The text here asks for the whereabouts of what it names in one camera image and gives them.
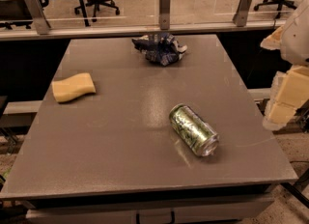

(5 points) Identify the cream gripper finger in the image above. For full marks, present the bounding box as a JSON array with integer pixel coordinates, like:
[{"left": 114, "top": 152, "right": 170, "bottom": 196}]
[
  {"left": 263, "top": 66, "right": 309, "bottom": 131},
  {"left": 260, "top": 26, "right": 283, "bottom": 50}
]

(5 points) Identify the black office chair left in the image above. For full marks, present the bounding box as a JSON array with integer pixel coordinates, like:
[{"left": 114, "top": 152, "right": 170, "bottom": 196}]
[{"left": 74, "top": 0, "right": 120, "bottom": 22}]

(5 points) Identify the middle metal bracket post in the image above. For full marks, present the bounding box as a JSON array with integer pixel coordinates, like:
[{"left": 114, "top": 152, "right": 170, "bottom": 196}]
[{"left": 159, "top": 0, "right": 171, "bottom": 30}]

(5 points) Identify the right metal bracket post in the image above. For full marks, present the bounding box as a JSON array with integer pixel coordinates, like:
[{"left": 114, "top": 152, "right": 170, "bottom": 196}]
[{"left": 233, "top": 0, "right": 252, "bottom": 27}]

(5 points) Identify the green soda can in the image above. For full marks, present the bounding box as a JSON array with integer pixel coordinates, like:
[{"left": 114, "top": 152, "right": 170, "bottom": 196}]
[{"left": 169, "top": 104, "right": 219, "bottom": 156}]

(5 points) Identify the left metal bracket post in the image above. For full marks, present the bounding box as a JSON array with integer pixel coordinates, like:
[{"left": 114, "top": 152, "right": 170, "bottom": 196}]
[{"left": 24, "top": 0, "right": 50, "bottom": 35}]

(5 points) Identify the crumpled blue chip bag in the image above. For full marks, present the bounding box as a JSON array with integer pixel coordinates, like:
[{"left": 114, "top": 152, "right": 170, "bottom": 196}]
[{"left": 131, "top": 33, "right": 187, "bottom": 67}]

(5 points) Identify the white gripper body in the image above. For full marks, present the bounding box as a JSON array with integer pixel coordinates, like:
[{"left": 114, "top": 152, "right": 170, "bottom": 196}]
[{"left": 280, "top": 0, "right": 309, "bottom": 66}]

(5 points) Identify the yellow sponge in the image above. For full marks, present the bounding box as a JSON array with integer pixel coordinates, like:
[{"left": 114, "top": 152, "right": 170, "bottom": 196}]
[{"left": 51, "top": 72, "right": 96, "bottom": 102}]

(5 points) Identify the metal bracket post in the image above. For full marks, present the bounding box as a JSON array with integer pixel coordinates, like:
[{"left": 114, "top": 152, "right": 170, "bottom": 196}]
[
  {"left": 233, "top": 0, "right": 252, "bottom": 27},
  {"left": 24, "top": 0, "right": 50, "bottom": 35},
  {"left": 159, "top": 0, "right": 171, "bottom": 30}
]

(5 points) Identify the grey rail barrier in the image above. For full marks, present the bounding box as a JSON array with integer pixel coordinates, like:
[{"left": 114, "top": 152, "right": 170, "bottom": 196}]
[{"left": 0, "top": 19, "right": 286, "bottom": 42}]

